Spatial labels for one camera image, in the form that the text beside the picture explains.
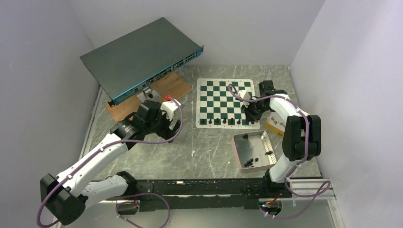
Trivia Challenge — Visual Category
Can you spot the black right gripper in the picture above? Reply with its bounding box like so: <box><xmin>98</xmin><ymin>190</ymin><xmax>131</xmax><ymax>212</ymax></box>
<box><xmin>241</xmin><ymin>98</ymin><xmax>271</xmax><ymax>123</ymax></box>

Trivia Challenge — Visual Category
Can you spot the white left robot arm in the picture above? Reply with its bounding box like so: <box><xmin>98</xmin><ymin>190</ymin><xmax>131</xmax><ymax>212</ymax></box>
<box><xmin>37</xmin><ymin>97</ymin><xmax>183</xmax><ymax>228</ymax></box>

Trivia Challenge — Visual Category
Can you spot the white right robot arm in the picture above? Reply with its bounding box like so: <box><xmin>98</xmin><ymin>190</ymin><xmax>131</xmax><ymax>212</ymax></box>
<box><xmin>237</xmin><ymin>80</ymin><xmax>321</xmax><ymax>197</ymax></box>

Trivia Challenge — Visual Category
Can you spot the green white chess board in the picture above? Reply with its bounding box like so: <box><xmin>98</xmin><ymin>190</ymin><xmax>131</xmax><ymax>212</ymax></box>
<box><xmin>195</xmin><ymin>78</ymin><xmax>260</xmax><ymax>130</ymax></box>

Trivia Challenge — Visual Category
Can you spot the wooden board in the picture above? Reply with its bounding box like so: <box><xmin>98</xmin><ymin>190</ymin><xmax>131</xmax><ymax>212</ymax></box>
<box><xmin>105</xmin><ymin>73</ymin><xmax>192</xmax><ymax>122</ymax></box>

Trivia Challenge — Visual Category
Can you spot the black chess pieces pile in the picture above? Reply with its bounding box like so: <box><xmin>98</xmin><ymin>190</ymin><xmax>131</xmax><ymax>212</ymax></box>
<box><xmin>244</xmin><ymin>158</ymin><xmax>259</xmax><ymax>168</ymax></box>

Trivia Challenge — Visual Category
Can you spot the pink metal tray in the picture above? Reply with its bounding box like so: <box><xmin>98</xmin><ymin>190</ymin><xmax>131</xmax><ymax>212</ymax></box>
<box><xmin>231</xmin><ymin>131</ymin><xmax>277</xmax><ymax>172</ymax></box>

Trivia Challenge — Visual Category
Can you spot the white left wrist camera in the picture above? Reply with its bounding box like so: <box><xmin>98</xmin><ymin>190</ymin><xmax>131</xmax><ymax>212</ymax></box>
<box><xmin>160</xmin><ymin>95</ymin><xmax>182</xmax><ymax>121</ymax></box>

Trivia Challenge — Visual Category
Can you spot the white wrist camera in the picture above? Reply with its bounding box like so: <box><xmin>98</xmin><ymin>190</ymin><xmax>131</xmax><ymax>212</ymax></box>
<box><xmin>236</xmin><ymin>90</ymin><xmax>251</xmax><ymax>103</ymax></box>
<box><xmin>160</xmin><ymin>95</ymin><xmax>182</xmax><ymax>121</ymax></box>

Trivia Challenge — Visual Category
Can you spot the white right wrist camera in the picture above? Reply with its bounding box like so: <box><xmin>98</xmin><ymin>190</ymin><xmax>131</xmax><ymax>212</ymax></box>
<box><xmin>236</xmin><ymin>90</ymin><xmax>251</xmax><ymax>103</ymax></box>

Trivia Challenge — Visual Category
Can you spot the metal switch stand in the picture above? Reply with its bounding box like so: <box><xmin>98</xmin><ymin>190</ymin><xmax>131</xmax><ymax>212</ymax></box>
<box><xmin>137</xmin><ymin>87</ymin><xmax>161</xmax><ymax>102</ymax></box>

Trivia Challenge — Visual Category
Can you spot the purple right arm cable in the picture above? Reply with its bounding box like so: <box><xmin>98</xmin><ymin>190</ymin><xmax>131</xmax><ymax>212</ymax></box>
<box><xmin>227</xmin><ymin>83</ymin><xmax>331</xmax><ymax>221</ymax></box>

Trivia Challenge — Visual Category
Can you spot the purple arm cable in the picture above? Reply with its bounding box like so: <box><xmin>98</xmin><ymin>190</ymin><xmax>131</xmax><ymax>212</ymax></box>
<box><xmin>227</xmin><ymin>83</ymin><xmax>331</xmax><ymax>221</ymax></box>
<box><xmin>36</xmin><ymin>95</ymin><xmax>185</xmax><ymax>228</ymax></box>

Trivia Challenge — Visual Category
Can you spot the grey network switch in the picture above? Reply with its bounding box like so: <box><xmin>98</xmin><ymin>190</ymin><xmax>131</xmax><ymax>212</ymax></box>
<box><xmin>80</xmin><ymin>17</ymin><xmax>204</xmax><ymax>107</ymax></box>

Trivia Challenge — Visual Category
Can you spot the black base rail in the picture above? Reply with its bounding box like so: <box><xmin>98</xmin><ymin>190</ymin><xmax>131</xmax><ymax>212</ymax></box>
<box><xmin>105</xmin><ymin>178</ymin><xmax>293</xmax><ymax>211</ymax></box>

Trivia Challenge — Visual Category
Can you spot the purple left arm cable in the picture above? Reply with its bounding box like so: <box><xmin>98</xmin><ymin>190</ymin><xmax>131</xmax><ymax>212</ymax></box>
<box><xmin>36</xmin><ymin>95</ymin><xmax>185</xmax><ymax>228</ymax></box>

